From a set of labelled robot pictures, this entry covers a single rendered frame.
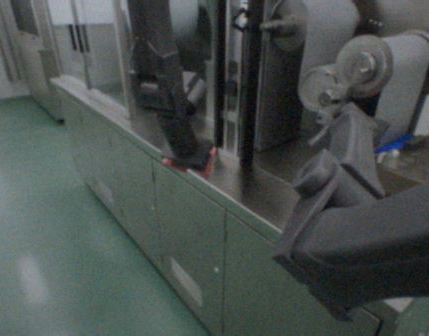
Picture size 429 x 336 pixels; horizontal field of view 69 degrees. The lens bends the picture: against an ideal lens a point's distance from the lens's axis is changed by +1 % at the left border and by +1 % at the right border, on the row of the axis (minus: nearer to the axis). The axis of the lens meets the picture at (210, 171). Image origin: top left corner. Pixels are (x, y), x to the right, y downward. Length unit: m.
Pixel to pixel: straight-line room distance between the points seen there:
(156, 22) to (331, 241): 0.38
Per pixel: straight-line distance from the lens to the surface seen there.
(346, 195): 0.31
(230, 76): 1.07
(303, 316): 0.95
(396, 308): 0.71
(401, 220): 0.20
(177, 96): 0.52
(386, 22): 1.24
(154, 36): 0.49
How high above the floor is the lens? 1.39
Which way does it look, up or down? 29 degrees down
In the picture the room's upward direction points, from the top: straight up
